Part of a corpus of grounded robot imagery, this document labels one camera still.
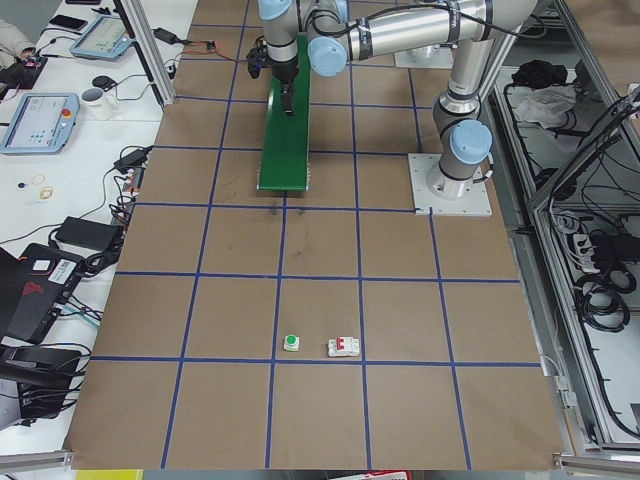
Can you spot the near teach pendant tablet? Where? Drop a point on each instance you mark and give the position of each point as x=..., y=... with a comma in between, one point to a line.
x=42, y=124

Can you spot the white black cloth pile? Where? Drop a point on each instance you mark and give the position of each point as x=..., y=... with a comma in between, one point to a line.
x=551, y=97

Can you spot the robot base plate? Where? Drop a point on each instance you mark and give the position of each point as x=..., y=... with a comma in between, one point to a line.
x=438, y=56
x=436, y=195

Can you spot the far teach pendant tablet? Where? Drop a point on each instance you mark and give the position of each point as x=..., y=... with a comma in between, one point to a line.
x=106, y=38

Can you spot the black computer mouse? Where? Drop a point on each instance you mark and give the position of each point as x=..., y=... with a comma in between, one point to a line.
x=104, y=82

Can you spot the large black power brick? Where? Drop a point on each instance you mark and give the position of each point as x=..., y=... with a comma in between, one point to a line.
x=88, y=234

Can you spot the aluminium frame post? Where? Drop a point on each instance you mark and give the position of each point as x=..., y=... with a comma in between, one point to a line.
x=137, y=26

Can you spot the black power adapter brick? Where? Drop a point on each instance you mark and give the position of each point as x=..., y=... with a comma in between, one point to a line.
x=166, y=36

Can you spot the green conveyor belt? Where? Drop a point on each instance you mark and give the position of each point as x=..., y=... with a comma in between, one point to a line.
x=284, y=165

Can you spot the teach pendant tablet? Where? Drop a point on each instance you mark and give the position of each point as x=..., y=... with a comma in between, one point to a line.
x=106, y=38
x=42, y=124

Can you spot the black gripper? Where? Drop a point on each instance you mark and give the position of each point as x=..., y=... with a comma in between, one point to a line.
x=283, y=71

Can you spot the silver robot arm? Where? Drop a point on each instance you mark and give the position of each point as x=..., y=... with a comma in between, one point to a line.
x=398, y=78

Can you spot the green push button switch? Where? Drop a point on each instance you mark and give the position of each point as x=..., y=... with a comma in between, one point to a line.
x=291, y=343

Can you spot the white red circuit breaker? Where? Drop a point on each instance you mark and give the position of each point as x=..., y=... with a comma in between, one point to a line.
x=344, y=346

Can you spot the white mug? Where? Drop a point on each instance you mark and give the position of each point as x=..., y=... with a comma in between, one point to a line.
x=101, y=105

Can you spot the black smartphone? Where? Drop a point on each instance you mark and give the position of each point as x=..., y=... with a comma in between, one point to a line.
x=68, y=22

